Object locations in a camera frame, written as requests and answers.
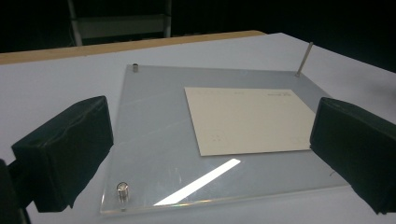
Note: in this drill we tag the short metal frame stud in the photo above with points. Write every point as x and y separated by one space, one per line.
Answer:
135 67
122 191

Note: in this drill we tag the grey metal stand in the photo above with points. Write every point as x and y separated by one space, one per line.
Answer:
121 26

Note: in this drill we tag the wooden table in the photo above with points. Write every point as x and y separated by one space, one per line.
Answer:
93 48

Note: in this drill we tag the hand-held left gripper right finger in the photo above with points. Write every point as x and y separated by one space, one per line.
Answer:
358 149

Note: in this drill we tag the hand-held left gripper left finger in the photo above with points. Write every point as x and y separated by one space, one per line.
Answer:
68 149

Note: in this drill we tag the painting print card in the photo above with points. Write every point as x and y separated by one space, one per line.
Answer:
249 121

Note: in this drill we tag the long metal frame rod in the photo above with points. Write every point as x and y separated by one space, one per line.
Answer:
304 59

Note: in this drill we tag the clear acrylic photo frame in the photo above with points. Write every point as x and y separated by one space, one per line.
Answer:
155 124

